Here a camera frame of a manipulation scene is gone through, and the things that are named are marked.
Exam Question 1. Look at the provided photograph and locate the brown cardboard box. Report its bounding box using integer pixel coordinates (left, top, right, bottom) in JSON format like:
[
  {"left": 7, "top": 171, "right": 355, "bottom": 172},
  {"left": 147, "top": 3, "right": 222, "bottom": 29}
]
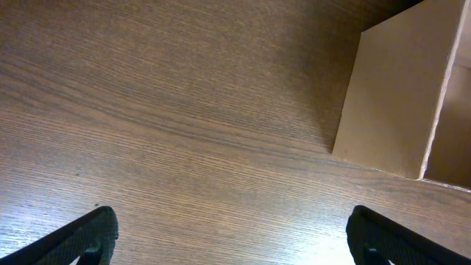
[{"left": 333, "top": 0, "right": 470, "bottom": 189}]

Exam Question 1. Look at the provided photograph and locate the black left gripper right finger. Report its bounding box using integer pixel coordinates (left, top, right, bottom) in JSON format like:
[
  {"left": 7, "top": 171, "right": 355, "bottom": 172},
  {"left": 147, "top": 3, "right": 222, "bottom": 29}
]
[{"left": 346, "top": 205, "right": 470, "bottom": 265}]

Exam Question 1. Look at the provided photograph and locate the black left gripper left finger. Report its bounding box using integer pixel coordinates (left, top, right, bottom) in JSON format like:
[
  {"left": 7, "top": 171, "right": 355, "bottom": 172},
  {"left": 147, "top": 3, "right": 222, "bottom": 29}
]
[{"left": 1, "top": 206, "right": 118, "bottom": 265}]

